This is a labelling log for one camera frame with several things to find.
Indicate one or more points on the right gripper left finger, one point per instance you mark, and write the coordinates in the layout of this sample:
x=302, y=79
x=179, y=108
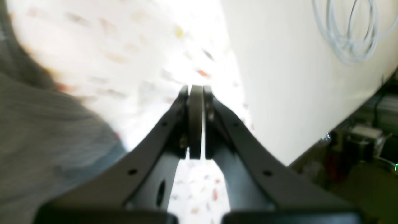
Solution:
x=137, y=189

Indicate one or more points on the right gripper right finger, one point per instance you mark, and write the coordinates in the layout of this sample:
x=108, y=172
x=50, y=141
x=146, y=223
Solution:
x=261, y=190

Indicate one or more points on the grey t-shirt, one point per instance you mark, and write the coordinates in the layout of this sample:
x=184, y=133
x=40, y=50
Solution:
x=49, y=142

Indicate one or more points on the terrazzo patterned tablecloth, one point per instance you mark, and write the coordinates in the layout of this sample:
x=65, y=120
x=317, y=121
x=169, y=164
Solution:
x=126, y=60

